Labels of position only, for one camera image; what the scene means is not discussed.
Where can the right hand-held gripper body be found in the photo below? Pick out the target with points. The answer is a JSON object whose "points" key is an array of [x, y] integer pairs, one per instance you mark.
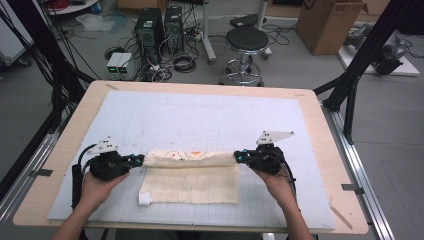
{"points": [[266, 158]]}

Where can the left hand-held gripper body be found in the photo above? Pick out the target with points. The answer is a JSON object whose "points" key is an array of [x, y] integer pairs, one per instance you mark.
{"points": [[108, 165]]}

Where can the cream cloth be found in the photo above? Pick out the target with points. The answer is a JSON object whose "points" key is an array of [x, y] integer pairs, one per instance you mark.
{"points": [[190, 183]]}

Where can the person's left hand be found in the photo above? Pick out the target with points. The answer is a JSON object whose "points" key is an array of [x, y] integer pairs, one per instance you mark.
{"points": [[96, 191]]}

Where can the person's right hand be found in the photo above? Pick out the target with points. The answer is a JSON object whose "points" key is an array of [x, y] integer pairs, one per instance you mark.
{"points": [[276, 186]]}

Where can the white foam mat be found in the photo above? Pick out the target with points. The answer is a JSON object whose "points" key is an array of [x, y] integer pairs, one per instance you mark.
{"points": [[200, 113]]}

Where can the grey tape strip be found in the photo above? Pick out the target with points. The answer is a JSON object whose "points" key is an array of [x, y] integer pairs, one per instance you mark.
{"points": [[352, 188], [41, 172]]}

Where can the thin wooden stick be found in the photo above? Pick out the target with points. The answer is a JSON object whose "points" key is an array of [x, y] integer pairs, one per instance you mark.
{"points": [[340, 216]]}

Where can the white power supply box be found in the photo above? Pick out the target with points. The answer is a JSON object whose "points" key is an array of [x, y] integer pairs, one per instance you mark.
{"points": [[112, 61], [126, 61]]}

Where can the black round stool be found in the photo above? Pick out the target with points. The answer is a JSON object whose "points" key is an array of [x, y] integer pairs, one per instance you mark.
{"points": [[246, 38]]}

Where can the large black computer tower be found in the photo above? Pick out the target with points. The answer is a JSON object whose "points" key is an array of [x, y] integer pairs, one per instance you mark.
{"points": [[148, 30]]}

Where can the white desk leg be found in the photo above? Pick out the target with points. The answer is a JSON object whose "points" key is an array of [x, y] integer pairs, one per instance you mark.
{"points": [[261, 13], [205, 26]]}

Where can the slim black computer tower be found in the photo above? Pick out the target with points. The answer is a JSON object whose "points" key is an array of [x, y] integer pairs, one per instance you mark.
{"points": [[173, 30]]}

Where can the flat black case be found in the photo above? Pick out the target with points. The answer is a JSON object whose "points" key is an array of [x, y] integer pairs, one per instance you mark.
{"points": [[245, 20]]}

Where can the clear plastic bag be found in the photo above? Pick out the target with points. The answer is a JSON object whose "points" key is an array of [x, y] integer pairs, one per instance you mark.
{"points": [[91, 22]]}

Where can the brown cardboard box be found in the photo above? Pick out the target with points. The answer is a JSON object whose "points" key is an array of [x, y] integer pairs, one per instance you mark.
{"points": [[326, 26]]}

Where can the grey and black machine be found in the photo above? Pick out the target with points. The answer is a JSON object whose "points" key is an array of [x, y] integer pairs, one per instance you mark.
{"points": [[386, 60]]}

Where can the white cart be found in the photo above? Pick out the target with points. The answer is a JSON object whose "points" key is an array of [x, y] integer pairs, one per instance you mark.
{"points": [[10, 40]]}

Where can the white round table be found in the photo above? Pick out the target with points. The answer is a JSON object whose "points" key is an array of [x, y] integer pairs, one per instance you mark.
{"points": [[73, 8]]}

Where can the white base board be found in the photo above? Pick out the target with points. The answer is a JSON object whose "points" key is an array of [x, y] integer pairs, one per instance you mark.
{"points": [[406, 69]]}

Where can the aluminium rail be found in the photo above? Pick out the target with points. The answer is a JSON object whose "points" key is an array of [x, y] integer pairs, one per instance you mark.
{"points": [[349, 156], [36, 160]]}

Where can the black metal frame stand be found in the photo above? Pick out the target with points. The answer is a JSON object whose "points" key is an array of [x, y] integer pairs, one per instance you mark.
{"points": [[50, 46], [364, 56]]}

